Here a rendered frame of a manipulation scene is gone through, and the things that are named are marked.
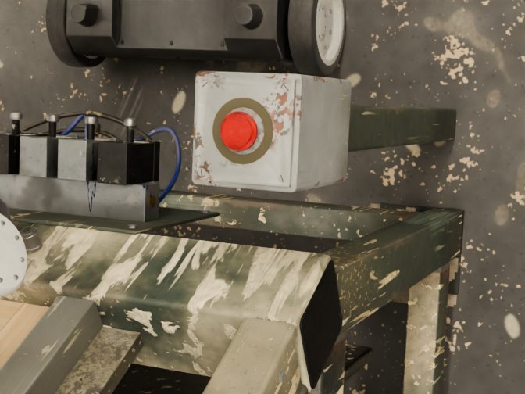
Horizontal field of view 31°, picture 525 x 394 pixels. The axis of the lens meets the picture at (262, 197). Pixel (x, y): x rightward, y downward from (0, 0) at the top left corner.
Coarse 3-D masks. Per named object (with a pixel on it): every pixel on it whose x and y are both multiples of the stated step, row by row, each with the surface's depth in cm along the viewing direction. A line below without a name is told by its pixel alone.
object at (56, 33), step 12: (48, 0) 192; (60, 0) 191; (48, 12) 191; (60, 12) 190; (48, 24) 192; (60, 24) 191; (48, 36) 193; (60, 36) 192; (60, 48) 194; (72, 48) 193; (60, 60) 198; (72, 60) 196; (84, 60) 198; (96, 60) 202
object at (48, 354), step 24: (48, 312) 108; (72, 312) 108; (96, 312) 109; (48, 336) 105; (72, 336) 105; (24, 360) 102; (48, 360) 101; (72, 360) 105; (0, 384) 100; (24, 384) 99; (48, 384) 102
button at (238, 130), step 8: (240, 112) 95; (224, 120) 96; (232, 120) 95; (240, 120) 95; (248, 120) 95; (224, 128) 96; (232, 128) 95; (240, 128) 95; (248, 128) 95; (256, 128) 95; (224, 136) 96; (232, 136) 95; (240, 136) 95; (248, 136) 95; (256, 136) 95; (232, 144) 96; (240, 144) 95; (248, 144) 95
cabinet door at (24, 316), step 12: (0, 300) 115; (0, 312) 113; (12, 312) 113; (24, 312) 112; (36, 312) 112; (0, 324) 111; (12, 324) 111; (24, 324) 110; (0, 336) 109; (12, 336) 109; (24, 336) 109; (0, 348) 108; (12, 348) 107; (0, 360) 106
